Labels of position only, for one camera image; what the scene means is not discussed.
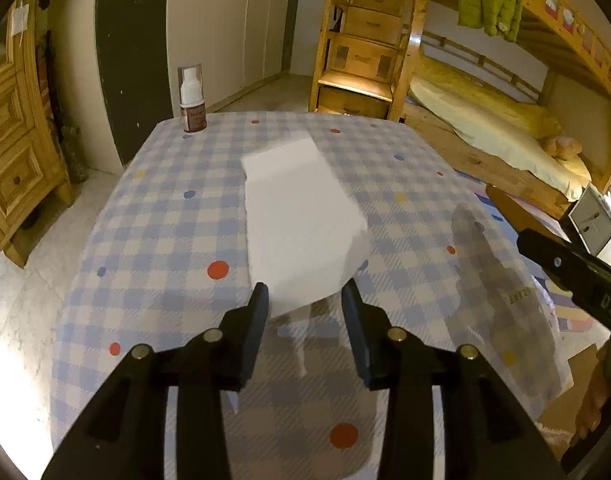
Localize white paper sheet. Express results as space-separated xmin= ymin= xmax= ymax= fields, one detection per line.
xmin=241 ymin=132 xmax=371 ymax=318

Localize orange brown paper bag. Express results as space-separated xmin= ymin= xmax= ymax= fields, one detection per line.
xmin=485 ymin=184 xmax=568 ymax=246

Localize person's right hand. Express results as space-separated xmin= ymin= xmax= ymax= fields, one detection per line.
xmin=575 ymin=339 xmax=611 ymax=439

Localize small white drawer box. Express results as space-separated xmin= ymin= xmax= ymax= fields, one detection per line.
xmin=569 ymin=184 xmax=611 ymax=264

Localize plush toy on bed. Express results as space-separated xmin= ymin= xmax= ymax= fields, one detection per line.
xmin=540 ymin=136 xmax=582 ymax=160

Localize yellow bed mattress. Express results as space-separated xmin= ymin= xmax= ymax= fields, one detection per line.
xmin=409 ymin=55 xmax=592 ymax=202

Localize blue checkered tablecloth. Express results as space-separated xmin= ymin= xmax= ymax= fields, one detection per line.
xmin=50 ymin=112 xmax=572 ymax=479

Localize wooden bunk bed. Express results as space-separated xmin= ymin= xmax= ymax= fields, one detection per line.
xmin=401 ymin=0 xmax=611 ymax=218

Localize wooden cabinet with drawers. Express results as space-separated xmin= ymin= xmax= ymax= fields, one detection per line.
xmin=0 ymin=0 xmax=74 ymax=268

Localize white brown spray bottle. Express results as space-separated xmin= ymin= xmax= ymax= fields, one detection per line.
xmin=179 ymin=64 xmax=206 ymax=133

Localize wooden staircase drawers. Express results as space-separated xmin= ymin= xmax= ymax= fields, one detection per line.
xmin=309 ymin=0 xmax=427 ymax=122

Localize white wardrobe with holes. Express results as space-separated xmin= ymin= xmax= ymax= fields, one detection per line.
xmin=48 ymin=0 xmax=298 ymax=174

